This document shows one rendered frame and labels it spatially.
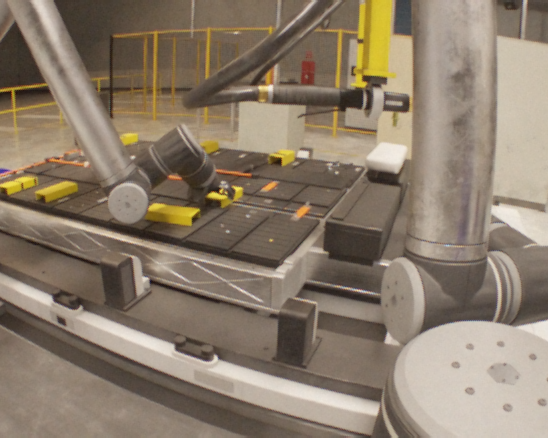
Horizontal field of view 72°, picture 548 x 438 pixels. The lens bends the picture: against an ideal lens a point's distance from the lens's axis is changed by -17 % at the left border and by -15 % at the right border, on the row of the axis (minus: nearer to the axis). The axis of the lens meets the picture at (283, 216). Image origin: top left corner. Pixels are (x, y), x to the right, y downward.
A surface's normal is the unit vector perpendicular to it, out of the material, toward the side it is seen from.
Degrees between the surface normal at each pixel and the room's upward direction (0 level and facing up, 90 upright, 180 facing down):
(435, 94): 84
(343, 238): 90
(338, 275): 90
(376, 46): 90
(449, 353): 0
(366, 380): 0
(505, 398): 0
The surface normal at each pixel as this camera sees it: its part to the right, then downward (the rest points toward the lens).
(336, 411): -0.36, 0.31
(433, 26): -0.77, 0.11
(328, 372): 0.05, -0.94
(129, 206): 0.25, 0.35
